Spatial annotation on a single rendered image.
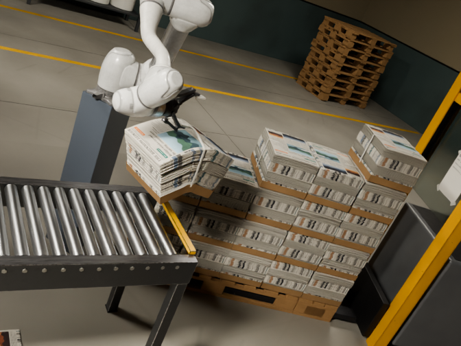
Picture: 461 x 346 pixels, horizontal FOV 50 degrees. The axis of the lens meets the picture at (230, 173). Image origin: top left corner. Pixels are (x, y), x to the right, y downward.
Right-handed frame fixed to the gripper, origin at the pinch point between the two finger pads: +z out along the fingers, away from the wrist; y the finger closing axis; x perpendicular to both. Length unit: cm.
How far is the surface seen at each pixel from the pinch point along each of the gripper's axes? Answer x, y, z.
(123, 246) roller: 23, 52, -31
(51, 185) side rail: -21, 53, -41
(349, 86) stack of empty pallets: -306, 48, 668
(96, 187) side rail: -17, 52, -21
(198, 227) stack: -12, 79, 56
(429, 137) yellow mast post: 30, -17, 185
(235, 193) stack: -5, 50, 64
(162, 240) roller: 24, 51, -11
